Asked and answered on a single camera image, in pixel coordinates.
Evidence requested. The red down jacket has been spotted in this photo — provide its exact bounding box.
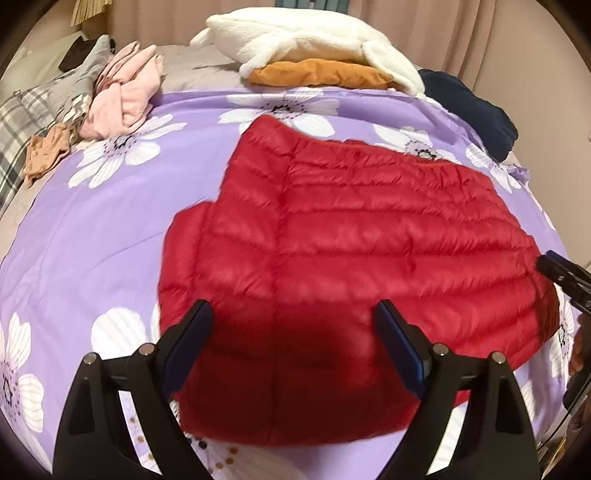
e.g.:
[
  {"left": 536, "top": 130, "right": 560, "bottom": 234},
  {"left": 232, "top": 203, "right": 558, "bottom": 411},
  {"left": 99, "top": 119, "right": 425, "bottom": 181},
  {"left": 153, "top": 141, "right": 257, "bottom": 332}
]
[{"left": 158, "top": 116, "right": 559, "bottom": 446}]

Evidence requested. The person's right hand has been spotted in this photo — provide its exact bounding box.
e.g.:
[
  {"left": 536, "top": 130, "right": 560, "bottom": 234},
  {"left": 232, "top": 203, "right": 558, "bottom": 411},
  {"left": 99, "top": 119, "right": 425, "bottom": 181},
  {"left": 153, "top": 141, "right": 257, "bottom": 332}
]
[{"left": 569, "top": 327, "right": 585, "bottom": 376}]

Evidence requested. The purple floral duvet cover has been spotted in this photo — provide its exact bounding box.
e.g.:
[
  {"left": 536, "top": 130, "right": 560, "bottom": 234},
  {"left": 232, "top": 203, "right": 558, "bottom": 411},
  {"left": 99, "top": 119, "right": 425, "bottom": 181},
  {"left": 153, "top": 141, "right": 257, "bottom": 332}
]
[{"left": 1, "top": 88, "right": 563, "bottom": 473}]

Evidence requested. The navy blue garment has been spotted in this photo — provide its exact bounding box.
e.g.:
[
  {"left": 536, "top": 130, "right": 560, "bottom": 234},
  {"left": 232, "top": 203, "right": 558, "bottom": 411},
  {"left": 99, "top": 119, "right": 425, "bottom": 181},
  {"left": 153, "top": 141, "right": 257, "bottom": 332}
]
[{"left": 419, "top": 69, "right": 519, "bottom": 163}]

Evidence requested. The small tan cloth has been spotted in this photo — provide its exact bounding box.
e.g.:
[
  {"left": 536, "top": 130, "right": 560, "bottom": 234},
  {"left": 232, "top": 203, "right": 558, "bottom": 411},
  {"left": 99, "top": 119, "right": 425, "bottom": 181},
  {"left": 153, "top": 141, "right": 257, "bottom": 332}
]
[{"left": 24, "top": 123, "right": 71, "bottom": 187}]

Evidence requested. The plaid grey pillow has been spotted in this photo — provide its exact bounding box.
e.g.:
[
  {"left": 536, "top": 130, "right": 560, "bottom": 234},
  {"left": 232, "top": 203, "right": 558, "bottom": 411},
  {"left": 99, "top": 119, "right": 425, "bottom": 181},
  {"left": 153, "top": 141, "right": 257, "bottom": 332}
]
[{"left": 1, "top": 78, "right": 93, "bottom": 214}]

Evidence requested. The pink garment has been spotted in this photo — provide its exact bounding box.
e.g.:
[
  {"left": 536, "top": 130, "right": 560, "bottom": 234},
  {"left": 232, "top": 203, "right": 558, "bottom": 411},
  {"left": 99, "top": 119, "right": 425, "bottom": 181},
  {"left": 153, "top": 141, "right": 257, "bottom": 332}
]
[{"left": 79, "top": 41, "right": 163, "bottom": 140}]

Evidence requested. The black cloth on pillow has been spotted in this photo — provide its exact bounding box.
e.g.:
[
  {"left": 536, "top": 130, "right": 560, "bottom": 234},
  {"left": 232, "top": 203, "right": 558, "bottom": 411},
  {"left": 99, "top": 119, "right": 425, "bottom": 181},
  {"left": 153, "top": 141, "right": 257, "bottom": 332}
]
[{"left": 58, "top": 36, "right": 96, "bottom": 73}]

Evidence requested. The beige pillow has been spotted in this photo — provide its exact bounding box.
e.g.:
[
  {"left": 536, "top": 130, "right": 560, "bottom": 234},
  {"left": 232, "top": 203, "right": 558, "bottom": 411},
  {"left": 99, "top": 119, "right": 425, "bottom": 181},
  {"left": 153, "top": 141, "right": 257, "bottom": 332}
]
[{"left": 1, "top": 33, "right": 115, "bottom": 107}]

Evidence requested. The orange folded garment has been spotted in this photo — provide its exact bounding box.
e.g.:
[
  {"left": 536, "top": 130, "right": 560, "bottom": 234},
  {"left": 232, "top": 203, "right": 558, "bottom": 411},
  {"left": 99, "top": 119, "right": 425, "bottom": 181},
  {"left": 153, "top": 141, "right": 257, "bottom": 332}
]
[{"left": 247, "top": 58, "right": 396, "bottom": 90}]

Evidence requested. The white fleece garment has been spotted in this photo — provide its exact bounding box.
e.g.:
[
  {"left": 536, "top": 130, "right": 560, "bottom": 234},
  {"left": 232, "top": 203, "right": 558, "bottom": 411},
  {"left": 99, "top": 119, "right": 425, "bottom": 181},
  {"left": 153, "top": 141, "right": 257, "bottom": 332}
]
[{"left": 189, "top": 7, "right": 425, "bottom": 97}]

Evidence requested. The tan tassel bundle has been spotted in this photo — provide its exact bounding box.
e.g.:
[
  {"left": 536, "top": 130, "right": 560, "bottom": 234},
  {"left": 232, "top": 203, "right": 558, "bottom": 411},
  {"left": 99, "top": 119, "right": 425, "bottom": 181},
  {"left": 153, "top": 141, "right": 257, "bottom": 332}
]
[{"left": 71, "top": 0, "right": 113, "bottom": 26}]

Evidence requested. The teal window frame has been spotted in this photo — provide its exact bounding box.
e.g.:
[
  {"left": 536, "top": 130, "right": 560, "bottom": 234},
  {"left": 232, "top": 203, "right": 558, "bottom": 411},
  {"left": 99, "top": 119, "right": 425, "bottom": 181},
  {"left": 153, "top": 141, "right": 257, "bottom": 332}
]
[{"left": 274, "top": 0, "right": 349, "bottom": 14}]

